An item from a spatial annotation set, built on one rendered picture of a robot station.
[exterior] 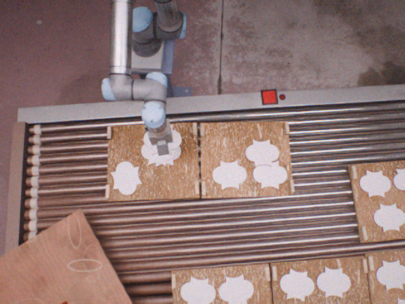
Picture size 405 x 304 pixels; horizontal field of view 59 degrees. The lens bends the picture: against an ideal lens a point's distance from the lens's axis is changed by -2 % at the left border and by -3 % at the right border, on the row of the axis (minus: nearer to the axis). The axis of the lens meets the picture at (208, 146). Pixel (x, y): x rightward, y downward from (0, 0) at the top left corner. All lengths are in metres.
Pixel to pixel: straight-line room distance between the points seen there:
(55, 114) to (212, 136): 0.76
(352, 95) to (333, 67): 1.15
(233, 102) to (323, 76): 1.34
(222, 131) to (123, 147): 0.46
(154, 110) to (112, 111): 0.62
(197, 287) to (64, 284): 0.53
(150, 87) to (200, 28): 1.84
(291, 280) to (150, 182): 0.74
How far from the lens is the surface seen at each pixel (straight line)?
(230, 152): 1.67
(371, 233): 1.77
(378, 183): 1.80
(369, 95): 1.96
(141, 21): 1.72
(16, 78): 3.19
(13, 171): 1.84
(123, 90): 1.27
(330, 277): 1.69
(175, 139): 1.48
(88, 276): 1.58
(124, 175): 1.67
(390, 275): 1.79
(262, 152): 1.67
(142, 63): 1.87
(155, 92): 1.24
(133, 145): 1.70
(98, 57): 3.03
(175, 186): 1.64
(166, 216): 1.64
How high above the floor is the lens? 2.55
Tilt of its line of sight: 74 degrees down
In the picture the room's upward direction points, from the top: 3 degrees clockwise
